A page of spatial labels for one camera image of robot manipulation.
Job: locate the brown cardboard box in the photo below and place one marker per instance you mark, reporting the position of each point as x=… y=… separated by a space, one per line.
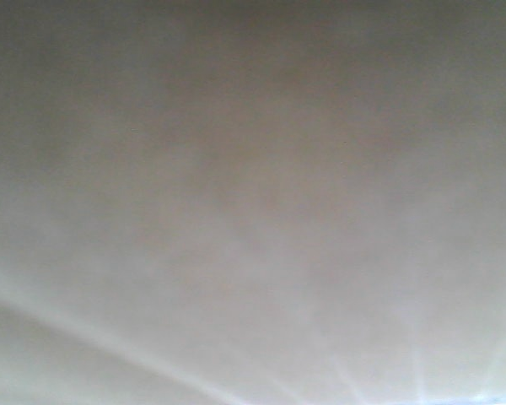
x=252 y=202

